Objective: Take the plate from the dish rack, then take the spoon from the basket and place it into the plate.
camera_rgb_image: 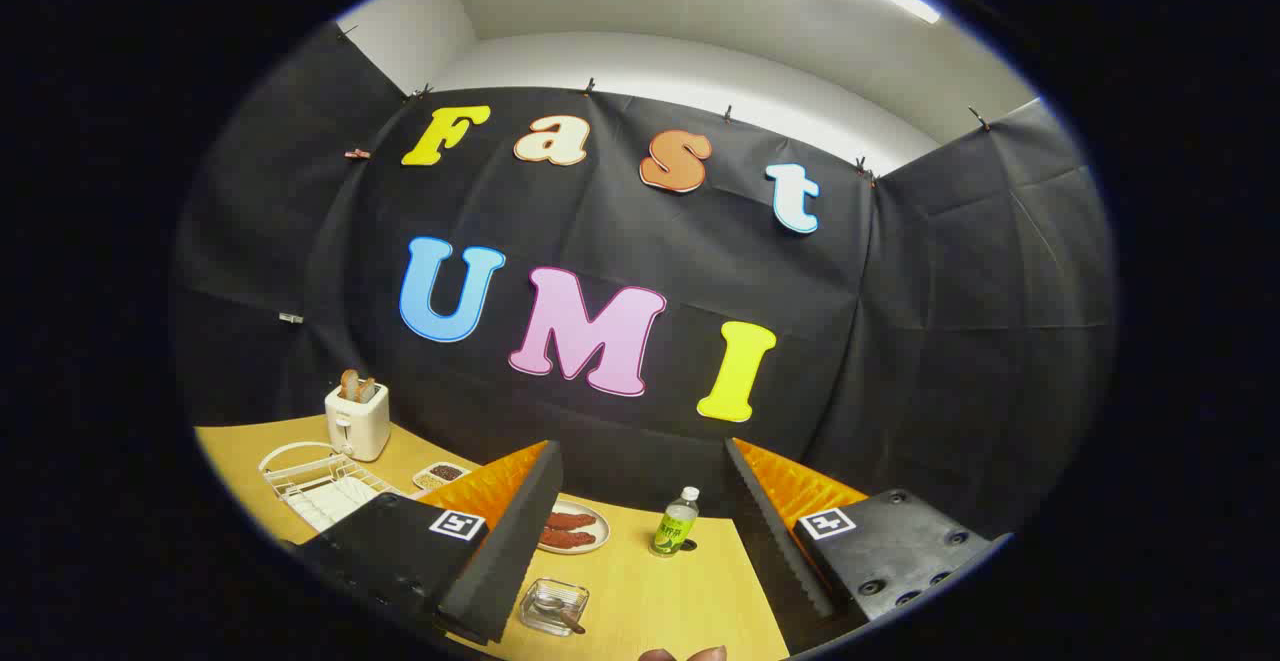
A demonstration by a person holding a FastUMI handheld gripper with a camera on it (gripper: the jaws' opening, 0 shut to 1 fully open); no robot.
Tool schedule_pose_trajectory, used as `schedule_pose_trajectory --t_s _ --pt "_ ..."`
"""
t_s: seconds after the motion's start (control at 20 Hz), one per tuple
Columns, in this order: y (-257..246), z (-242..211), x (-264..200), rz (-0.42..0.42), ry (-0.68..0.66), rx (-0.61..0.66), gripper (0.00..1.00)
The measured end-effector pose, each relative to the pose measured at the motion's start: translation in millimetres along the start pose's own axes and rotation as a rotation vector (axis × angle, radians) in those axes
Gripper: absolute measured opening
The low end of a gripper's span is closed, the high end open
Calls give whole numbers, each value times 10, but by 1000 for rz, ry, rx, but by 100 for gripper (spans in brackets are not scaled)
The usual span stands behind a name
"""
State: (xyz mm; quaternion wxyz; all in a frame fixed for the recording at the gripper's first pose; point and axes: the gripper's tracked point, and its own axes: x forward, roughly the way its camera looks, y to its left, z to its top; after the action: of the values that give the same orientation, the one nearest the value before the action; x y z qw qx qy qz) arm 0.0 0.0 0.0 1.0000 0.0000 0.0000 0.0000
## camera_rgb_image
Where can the beige plate with sausages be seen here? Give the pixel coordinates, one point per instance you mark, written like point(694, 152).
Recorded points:
point(590, 539)

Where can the white toaster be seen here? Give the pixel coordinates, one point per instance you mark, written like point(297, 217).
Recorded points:
point(357, 426)

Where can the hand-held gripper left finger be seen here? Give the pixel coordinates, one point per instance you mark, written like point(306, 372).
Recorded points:
point(520, 551)

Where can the red sausage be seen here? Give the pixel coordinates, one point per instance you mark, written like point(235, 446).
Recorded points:
point(572, 520)
point(565, 538)

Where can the toasted bread slice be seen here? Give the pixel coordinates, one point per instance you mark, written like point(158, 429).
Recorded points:
point(349, 384)
point(367, 389)

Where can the green drink bottle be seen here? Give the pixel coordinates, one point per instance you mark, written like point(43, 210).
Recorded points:
point(677, 524)

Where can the black backdrop cloth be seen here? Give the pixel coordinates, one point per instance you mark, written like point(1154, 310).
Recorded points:
point(620, 231)

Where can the white dish rack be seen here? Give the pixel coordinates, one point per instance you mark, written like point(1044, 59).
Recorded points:
point(330, 501)

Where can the white divided dish with beans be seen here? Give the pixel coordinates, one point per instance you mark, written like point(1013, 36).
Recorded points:
point(442, 476)

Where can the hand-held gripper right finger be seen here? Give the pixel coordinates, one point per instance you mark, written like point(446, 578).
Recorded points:
point(775, 551)

